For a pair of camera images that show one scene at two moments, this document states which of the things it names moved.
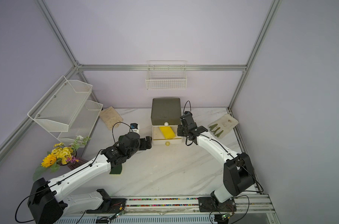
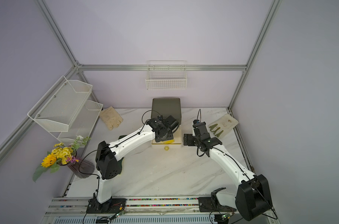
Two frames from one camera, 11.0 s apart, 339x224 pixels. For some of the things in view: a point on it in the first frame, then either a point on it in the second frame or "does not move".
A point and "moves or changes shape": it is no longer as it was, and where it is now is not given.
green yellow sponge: (116, 170) does not move
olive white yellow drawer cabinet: (165, 115) does not move
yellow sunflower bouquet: (60, 152) does not move
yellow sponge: (167, 132) moves or changes shape
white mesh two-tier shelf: (65, 110) does not move
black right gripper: (180, 130) -> (188, 137)
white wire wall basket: (166, 75) does not move
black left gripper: (148, 142) -> (170, 137)
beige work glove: (110, 117) does not move
